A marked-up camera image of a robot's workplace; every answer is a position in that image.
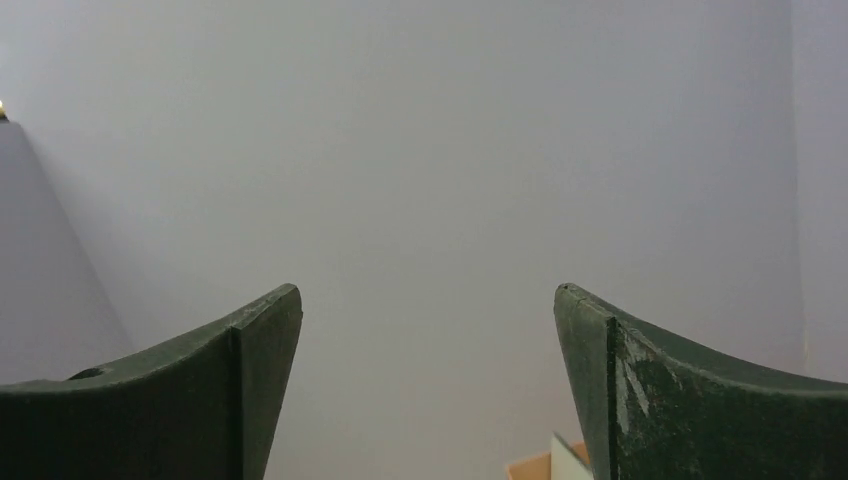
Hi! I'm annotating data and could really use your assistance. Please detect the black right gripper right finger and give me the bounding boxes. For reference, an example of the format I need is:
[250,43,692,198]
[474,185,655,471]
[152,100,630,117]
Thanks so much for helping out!
[554,283,847,479]

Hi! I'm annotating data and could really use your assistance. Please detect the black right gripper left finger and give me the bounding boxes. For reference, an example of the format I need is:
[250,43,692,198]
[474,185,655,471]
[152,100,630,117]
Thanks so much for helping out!
[1,284,303,479]

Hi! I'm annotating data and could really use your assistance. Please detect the white board in organizer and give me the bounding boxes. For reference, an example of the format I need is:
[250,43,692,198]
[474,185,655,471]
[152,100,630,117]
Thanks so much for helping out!
[550,432,594,480]

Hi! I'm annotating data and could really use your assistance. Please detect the orange plastic file organizer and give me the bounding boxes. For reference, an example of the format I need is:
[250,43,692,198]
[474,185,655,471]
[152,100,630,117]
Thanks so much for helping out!
[506,452,551,480]

